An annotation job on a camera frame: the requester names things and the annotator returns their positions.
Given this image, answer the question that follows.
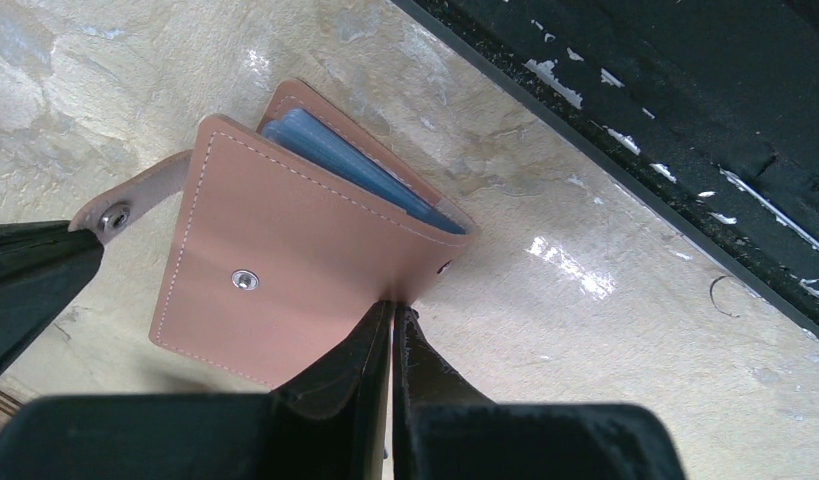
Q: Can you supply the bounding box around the pink leather card holder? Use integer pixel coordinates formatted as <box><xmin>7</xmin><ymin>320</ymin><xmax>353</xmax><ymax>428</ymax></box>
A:
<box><xmin>69</xmin><ymin>79</ymin><xmax>477</xmax><ymax>388</ymax></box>

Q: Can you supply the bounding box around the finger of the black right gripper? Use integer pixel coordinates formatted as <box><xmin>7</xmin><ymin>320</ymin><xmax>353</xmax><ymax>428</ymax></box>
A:
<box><xmin>0</xmin><ymin>220</ymin><xmax>104</xmax><ymax>376</ymax></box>

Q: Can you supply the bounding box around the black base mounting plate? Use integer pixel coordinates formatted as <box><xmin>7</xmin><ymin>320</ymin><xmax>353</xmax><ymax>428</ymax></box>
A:
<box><xmin>401</xmin><ymin>1</ymin><xmax>819</xmax><ymax>339</ymax></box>

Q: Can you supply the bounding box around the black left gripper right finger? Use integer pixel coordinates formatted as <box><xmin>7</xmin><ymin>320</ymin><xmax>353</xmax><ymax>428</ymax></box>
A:
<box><xmin>393</xmin><ymin>305</ymin><xmax>685</xmax><ymax>479</ymax></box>

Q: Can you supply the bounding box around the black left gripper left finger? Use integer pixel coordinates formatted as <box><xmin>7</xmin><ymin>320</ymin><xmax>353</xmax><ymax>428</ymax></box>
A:
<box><xmin>0</xmin><ymin>301</ymin><xmax>395</xmax><ymax>479</ymax></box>

